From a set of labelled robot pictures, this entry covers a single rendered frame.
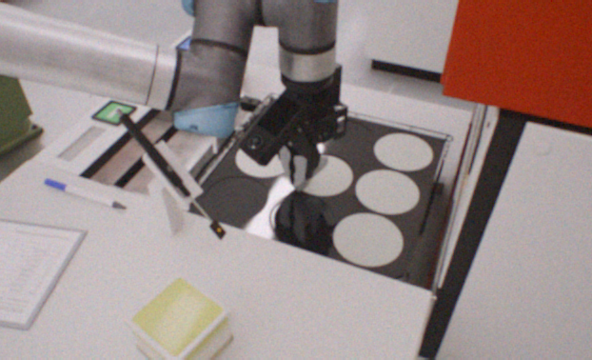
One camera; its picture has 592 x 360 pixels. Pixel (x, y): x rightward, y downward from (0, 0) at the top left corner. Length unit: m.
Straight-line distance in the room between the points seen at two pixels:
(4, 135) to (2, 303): 0.53
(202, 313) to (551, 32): 0.39
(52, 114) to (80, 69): 0.63
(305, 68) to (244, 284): 0.28
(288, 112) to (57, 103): 0.70
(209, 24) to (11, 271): 0.38
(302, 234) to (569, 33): 0.47
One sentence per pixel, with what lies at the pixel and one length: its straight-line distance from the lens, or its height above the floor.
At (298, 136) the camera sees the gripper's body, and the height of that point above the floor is 1.03.
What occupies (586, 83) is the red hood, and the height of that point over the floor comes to 1.26.
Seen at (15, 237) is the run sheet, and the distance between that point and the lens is 0.75.
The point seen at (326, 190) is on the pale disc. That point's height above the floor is 0.90.
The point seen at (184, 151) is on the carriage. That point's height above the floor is 0.88.
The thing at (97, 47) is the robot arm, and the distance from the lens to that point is 0.61.
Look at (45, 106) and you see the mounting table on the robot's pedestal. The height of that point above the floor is 0.82.
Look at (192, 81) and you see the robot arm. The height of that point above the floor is 1.15.
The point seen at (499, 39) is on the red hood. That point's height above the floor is 1.28.
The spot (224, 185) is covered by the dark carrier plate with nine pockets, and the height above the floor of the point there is 0.90.
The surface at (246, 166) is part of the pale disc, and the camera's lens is 0.86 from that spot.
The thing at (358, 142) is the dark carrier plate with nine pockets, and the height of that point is 0.90.
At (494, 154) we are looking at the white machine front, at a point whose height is 1.18.
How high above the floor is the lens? 1.46
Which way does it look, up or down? 43 degrees down
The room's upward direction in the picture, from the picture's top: straight up
